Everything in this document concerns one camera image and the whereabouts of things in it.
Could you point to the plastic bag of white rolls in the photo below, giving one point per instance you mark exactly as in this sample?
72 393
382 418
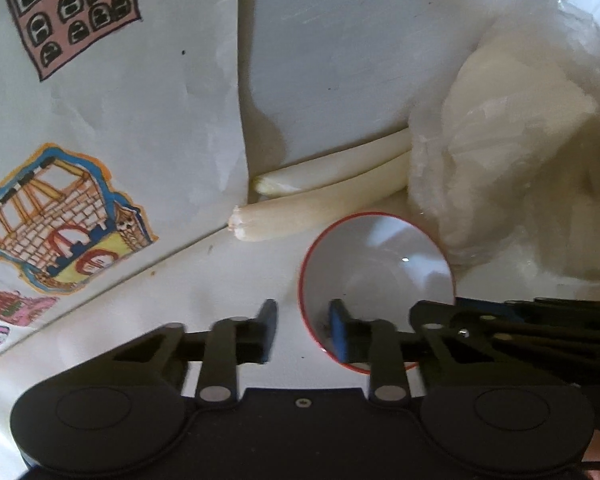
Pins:
506 145

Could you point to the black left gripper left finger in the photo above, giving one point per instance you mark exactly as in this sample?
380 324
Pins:
229 344

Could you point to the white bowl red rim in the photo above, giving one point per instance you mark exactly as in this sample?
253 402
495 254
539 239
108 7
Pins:
379 265

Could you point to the white candle rear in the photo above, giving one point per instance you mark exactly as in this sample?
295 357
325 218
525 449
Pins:
333 168

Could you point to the paper sheet with house drawings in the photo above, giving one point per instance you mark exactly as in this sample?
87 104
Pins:
120 143

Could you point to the white candle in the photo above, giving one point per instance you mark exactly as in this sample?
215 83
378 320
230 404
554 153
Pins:
289 215
333 168

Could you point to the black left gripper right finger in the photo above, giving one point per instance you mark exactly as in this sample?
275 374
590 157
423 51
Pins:
376 343

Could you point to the white candle front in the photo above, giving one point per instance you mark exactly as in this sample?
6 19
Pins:
289 215

